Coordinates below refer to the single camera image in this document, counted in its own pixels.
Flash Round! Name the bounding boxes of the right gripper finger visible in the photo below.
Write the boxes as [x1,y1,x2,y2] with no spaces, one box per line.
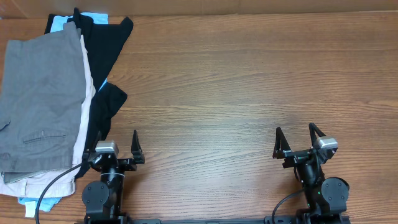
[308,123,326,146]
[272,127,292,159]

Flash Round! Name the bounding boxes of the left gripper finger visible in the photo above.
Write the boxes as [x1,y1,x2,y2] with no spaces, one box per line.
[83,131,102,159]
[131,130,145,164]

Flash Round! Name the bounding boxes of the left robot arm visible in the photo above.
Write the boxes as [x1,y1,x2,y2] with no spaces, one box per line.
[82,131,145,223]

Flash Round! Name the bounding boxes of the black garment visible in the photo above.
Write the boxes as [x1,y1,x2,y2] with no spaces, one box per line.
[44,7,134,179]

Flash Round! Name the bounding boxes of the grey shorts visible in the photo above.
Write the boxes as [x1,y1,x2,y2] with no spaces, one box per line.
[1,22,87,183]

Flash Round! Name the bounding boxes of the light blue garment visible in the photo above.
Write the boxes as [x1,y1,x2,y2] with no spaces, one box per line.
[18,12,108,218]

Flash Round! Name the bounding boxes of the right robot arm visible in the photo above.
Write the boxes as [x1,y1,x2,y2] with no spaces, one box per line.
[271,123,350,223]

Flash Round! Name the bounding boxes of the beige shorts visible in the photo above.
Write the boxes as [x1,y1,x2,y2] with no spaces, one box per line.
[1,37,96,198]

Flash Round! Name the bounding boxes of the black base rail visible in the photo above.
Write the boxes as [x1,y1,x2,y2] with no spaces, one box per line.
[76,215,351,224]

